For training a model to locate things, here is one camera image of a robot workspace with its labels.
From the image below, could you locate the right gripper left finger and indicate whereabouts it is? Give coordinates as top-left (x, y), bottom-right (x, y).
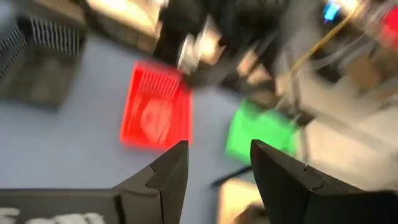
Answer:
top-left (111, 139), bottom-right (190, 224)

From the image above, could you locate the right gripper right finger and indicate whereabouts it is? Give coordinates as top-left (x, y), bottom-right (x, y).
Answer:
top-left (250, 139), bottom-right (368, 224)

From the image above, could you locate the green slotted plastic basket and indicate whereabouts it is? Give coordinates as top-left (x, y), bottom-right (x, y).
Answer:
top-left (224, 98), bottom-right (301, 164)

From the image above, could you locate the red slotted plastic basket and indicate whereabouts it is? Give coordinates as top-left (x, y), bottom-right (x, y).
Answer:
top-left (119, 60), bottom-right (194, 152)

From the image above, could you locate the wooden table side board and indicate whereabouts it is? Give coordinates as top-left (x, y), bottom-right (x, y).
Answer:
top-left (216, 179), bottom-right (267, 224)
top-left (85, 0), bottom-right (164, 37)

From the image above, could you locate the large black slotted plastic basket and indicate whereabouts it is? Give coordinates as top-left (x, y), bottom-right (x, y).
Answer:
top-left (0, 14), bottom-right (90, 110)

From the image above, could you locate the blue background object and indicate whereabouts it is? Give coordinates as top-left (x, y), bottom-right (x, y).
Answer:
top-left (322, 0), bottom-right (342, 23)

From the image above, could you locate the red background object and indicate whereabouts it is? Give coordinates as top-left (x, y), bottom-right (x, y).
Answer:
top-left (379, 5), bottom-right (398, 49)

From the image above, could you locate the black metal table frame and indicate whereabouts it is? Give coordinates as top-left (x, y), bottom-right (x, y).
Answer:
top-left (210, 166), bottom-right (253, 189)

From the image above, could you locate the yellow cable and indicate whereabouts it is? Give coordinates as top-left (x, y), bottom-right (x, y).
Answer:
top-left (290, 2), bottom-right (368, 73)

